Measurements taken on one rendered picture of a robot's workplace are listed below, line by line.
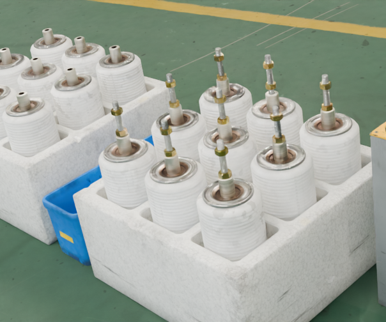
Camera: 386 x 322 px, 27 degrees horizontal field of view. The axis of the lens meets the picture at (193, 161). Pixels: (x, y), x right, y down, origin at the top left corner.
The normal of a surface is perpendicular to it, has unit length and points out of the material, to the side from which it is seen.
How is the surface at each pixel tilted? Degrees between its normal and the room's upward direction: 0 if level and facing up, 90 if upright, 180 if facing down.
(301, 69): 0
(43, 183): 90
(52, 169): 90
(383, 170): 90
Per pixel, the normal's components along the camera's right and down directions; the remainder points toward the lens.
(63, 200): 0.68, 0.24
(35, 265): -0.15, -0.85
